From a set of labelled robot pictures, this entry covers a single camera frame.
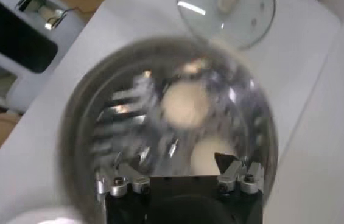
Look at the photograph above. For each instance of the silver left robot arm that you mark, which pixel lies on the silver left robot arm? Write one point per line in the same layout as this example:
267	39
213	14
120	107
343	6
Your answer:
53	21

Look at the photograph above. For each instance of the robot base chassis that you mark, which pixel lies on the robot base chassis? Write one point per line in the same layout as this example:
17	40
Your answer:
13	39

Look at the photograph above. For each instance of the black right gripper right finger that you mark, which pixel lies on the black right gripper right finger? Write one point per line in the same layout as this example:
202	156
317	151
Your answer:
235	178

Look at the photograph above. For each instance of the glass pot lid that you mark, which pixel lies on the glass pot lid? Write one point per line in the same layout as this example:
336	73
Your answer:
238	24

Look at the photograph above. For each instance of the white steamed baozi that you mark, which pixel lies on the white steamed baozi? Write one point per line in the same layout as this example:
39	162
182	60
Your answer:
185	103
203	158

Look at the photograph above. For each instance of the steel steamer basket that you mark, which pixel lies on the steel steamer basket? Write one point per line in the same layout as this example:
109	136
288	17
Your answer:
123	121

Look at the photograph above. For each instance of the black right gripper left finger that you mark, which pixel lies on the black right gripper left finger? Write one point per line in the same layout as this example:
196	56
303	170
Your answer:
123	182

